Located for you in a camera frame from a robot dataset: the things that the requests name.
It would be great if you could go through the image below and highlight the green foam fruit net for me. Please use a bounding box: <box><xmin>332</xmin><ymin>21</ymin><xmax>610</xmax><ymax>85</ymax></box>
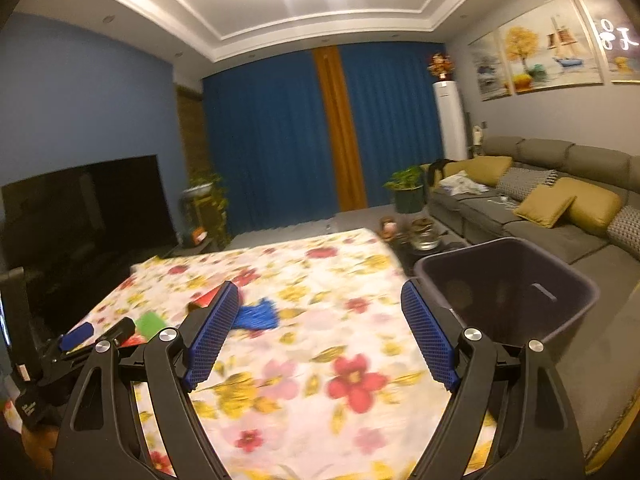
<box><xmin>134</xmin><ymin>311</ymin><xmax>167</xmax><ymax>340</ymax></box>

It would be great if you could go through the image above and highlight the blue foam fruit net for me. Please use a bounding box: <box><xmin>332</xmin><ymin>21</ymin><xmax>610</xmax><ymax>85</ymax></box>
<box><xmin>232</xmin><ymin>298</ymin><xmax>280</xmax><ymax>332</ymax></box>

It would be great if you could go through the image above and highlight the red paper cup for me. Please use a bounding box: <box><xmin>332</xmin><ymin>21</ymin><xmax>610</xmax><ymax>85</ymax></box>
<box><xmin>186</xmin><ymin>285</ymin><xmax>220</xmax><ymax>313</ymax></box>

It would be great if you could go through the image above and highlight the dark plastic trash bin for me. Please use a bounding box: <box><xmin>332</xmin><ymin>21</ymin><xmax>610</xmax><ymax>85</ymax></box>
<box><xmin>414</xmin><ymin>237</ymin><xmax>600</xmax><ymax>363</ymax></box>

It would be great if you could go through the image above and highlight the black television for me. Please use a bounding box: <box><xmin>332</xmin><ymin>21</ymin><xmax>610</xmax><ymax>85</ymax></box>
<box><xmin>1</xmin><ymin>155</ymin><xmax>178</xmax><ymax>334</ymax></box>

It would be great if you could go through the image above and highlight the plant on wooden stand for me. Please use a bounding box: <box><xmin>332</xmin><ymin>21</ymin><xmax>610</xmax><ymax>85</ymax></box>
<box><xmin>179</xmin><ymin>172</ymin><xmax>231</xmax><ymax>249</ymax></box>

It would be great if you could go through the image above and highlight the floral tablecloth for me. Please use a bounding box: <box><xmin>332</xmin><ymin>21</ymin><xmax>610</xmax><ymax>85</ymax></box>
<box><xmin>88</xmin><ymin>229</ymin><xmax>449</xmax><ymax>479</ymax></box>

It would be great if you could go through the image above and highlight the patterned cushion near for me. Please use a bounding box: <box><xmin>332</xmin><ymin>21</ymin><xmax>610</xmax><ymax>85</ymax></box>
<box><xmin>606</xmin><ymin>206</ymin><xmax>640</xmax><ymax>259</ymax></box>

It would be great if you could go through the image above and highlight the patterned cushion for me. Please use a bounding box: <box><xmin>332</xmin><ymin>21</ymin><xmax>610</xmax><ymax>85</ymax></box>
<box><xmin>606</xmin><ymin>206</ymin><xmax>640</xmax><ymax>259</ymax></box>
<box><xmin>497</xmin><ymin>167</ymin><xmax>558</xmax><ymax>202</ymax></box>

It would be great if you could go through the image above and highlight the yellow square cushion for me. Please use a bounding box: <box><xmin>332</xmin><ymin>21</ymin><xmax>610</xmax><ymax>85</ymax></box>
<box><xmin>513</xmin><ymin>185</ymin><xmax>575</xmax><ymax>229</ymax></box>

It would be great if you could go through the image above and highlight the glass jar on floor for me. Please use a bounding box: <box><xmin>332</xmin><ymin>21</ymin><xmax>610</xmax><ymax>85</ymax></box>
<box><xmin>409</xmin><ymin>217</ymin><xmax>440</xmax><ymax>252</ymax></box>

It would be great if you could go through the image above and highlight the blue curtain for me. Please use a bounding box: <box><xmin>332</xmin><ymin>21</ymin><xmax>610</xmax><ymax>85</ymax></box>
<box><xmin>204</xmin><ymin>41</ymin><xmax>446</xmax><ymax>235</ymax></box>

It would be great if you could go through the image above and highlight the yellow cushion large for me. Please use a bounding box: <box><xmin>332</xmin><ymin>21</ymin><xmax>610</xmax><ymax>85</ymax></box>
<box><xmin>553</xmin><ymin>177</ymin><xmax>623</xmax><ymax>237</ymax></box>

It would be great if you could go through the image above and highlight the grey sectional sofa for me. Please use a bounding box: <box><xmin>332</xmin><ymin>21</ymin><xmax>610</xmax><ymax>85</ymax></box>
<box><xmin>423</xmin><ymin>136</ymin><xmax>639</xmax><ymax>474</ymax></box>

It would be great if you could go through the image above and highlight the patterned cushion far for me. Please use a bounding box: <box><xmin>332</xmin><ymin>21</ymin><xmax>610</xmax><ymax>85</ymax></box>
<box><xmin>497</xmin><ymin>167</ymin><xmax>558</xmax><ymax>202</ymax></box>

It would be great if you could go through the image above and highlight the orange curtain strip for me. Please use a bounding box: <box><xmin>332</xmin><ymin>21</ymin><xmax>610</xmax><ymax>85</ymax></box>
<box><xmin>312</xmin><ymin>46</ymin><xmax>368</xmax><ymax>211</ymax></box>

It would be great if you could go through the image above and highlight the white cloth on sofa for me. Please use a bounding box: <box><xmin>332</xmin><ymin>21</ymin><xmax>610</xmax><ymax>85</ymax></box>
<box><xmin>439</xmin><ymin>170</ymin><xmax>489</xmax><ymax>196</ymax></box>

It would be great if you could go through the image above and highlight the yellow cushion far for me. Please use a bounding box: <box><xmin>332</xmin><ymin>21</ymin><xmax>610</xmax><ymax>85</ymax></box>
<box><xmin>420</xmin><ymin>156</ymin><xmax>513</xmax><ymax>188</ymax></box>

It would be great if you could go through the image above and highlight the potted green plant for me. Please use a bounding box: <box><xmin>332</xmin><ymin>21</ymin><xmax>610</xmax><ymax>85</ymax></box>
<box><xmin>384</xmin><ymin>166</ymin><xmax>424</xmax><ymax>214</ymax></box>

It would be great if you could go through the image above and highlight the white standing air conditioner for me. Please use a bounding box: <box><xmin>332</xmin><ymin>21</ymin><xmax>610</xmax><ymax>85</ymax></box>
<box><xmin>433</xmin><ymin>80</ymin><xmax>468</xmax><ymax>160</ymax></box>

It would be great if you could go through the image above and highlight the flower ornament on conditioner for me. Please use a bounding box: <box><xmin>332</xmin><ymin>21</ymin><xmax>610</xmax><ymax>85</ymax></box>
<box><xmin>428</xmin><ymin>52</ymin><xmax>454</xmax><ymax>81</ymax></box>

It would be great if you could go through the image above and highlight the left landscape painting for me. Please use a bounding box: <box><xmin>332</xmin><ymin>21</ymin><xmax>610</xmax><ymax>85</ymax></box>
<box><xmin>469</xmin><ymin>32</ymin><xmax>512</xmax><ymax>102</ymax></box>

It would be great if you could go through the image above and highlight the middle sailboat painting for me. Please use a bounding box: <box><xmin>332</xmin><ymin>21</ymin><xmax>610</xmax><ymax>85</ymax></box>
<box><xmin>498</xmin><ymin>0</ymin><xmax>603</xmax><ymax>94</ymax></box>

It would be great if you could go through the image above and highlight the right calligraphy painting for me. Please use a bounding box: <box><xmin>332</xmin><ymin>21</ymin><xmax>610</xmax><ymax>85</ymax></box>
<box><xmin>578</xmin><ymin>0</ymin><xmax>639</xmax><ymax>84</ymax></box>

